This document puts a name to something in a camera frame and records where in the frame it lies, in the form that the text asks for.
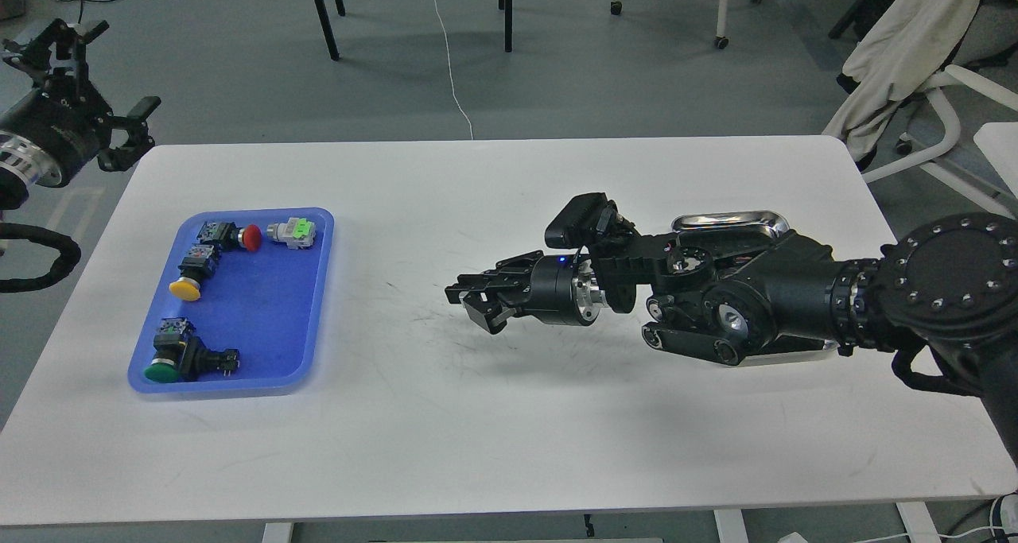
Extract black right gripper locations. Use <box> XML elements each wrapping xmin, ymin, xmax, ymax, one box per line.
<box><xmin>445</xmin><ymin>250</ymin><xmax>636</xmax><ymax>334</ymax></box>

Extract silver metal tray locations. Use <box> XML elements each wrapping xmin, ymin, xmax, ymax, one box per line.
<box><xmin>672</xmin><ymin>211</ymin><xmax>837</xmax><ymax>366</ymax></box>

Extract yellow push button switch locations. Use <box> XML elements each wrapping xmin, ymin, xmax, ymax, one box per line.
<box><xmin>168</xmin><ymin>243</ymin><xmax>221</xmax><ymax>301</ymax></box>

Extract black table legs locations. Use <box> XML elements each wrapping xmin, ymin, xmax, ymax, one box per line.
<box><xmin>313</xmin><ymin>0</ymin><xmax>514</xmax><ymax>61</ymax></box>

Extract green push button switch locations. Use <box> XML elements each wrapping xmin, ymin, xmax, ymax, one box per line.
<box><xmin>142</xmin><ymin>317</ymin><xmax>240</xmax><ymax>383</ymax></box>

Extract white chair with cloth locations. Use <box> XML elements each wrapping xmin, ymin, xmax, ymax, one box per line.
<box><xmin>824</xmin><ymin>0</ymin><xmax>985</xmax><ymax>171</ymax></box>

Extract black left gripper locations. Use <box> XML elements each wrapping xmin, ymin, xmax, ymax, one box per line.
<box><xmin>1</xmin><ymin>18</ymin><xmax>162</xmax><ymax>191</ymax></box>

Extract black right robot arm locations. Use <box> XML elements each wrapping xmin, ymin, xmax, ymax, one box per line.
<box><xmin>445</xmin><ymin>212</ymin><xmax>1016</xmax><ymax>457</ymax></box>

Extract grey green connector part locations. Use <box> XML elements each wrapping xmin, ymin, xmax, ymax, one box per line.
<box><xmin>266</xmin><ymin>217</ymin><xmax>317</xmax><ymax>250</ymax></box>

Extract red push button switch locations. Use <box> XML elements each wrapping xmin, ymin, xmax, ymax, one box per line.
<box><xmin>196</xmin><ymin>221</ymin><xmax>262</xmax><ymax>252</ymax></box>

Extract blue plastic tray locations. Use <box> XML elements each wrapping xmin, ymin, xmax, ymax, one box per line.
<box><xmin>127</xmin><ymin>207</ymin><xmax>335</xmax><ymax>399</ymax></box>

